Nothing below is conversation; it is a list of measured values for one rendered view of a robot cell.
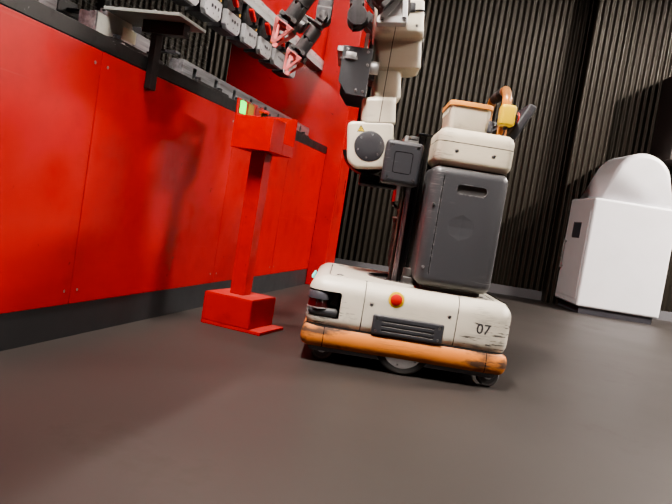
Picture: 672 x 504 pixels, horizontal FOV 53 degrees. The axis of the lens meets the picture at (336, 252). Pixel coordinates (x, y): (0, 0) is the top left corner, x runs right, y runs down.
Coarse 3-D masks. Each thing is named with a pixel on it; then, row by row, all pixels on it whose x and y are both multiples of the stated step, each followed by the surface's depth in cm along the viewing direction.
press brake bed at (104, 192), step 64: (0, 64) 155; (64, 64) 176; (128, 64) 203; (0, 128) 158; (64, 128) 180; (128, 128) 209; (192, 128) 249; (0, 192) 162; (64, 192) 184; (128, 192) 215; (192, 192) 257; (0, 256) 165; (64, 256) 189; (128, 256) 221; (192, 256) 266; (0, 320) 169; (64, 320) 195; (128, 320) 229
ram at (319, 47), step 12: (264, 0) 318; (276, 0) 332; (288, 0) 348; (264, 12) 321; (276, 12) 335; (312, 12) 386; (300, 36) 374; (324, 36) 414; (312, 48) 397; (324, 48) 419; (312, 60) 400
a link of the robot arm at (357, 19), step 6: (354, 0) 255; (360, 0) 255; (354, 6) 255; (360, 6) 255; (348, 12) 255; (354, 12) 255; (360, 12) 255; (366, 12) 255; (348, 18) 255; (354, 18) 255; (360, 18) 255; (366, 18) 255; (354, 24) 256; (360, 24) 256; (360, 30) 264
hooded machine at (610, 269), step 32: (640, 160) 521; (608, 192) 523; (640, 192) 522; (576, 224) 551; (608, 224) 521; (640, 224) 520; (576, 256) 540; (608, 256) 522; (640, 256) 522; (576, 288) 528; (608, 288) 524; (640, 288) 523; (640, 320) 528
